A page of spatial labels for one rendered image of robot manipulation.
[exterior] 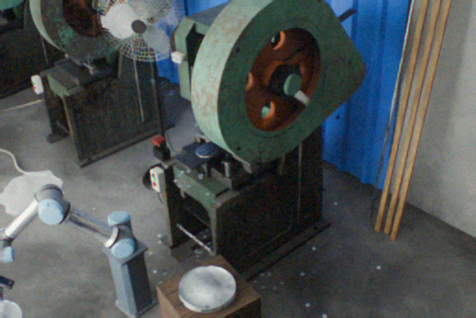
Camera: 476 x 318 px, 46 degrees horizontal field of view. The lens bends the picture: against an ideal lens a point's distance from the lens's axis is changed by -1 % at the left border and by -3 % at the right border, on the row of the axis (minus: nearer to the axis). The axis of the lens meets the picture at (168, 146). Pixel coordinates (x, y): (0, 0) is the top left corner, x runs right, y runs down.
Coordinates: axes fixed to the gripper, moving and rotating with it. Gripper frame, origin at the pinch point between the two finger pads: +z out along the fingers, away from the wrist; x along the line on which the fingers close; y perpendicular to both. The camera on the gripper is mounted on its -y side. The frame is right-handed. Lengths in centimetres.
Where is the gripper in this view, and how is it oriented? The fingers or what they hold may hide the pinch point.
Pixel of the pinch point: (2, 299)
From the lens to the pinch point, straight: 317.9
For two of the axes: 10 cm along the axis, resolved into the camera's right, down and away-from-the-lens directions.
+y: -9.9, 0.4, 1.2
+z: 1.0, 8.3, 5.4
